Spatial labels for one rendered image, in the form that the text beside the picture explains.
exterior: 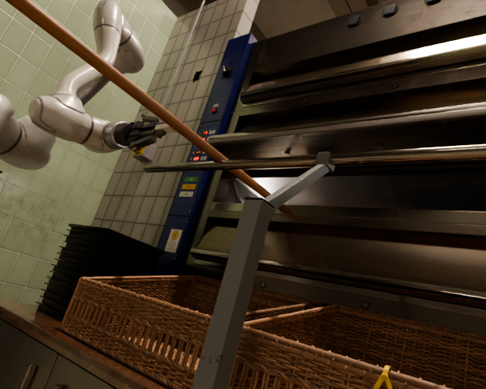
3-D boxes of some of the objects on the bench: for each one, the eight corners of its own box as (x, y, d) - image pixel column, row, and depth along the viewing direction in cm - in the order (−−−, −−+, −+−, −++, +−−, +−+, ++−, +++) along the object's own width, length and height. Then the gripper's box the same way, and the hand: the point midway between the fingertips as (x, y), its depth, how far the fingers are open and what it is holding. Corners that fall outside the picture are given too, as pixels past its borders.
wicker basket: (315, 404, 99) (332, 303, 108) (600, 520, 65) (593, 358, 73) (204, 409, 64) (244, 258, 73) (700, 671, 29) (663, 325, 38)
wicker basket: (175, 346, 136) (197, 275, 145) (308, 400, 101) (325, 302, 110) (54, 329, 102) (92, 235, 110) (191, 402, 66) (231, 257, 75)
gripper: (140, 123, 122) (190, 115, 107) (126, 157, 118) (176, 153, 103) (123, 111, 116) (172, 100, 102) (107, 146, 112) (156, 140, 98)
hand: (166, 128), depth 105 cm, fingers closed
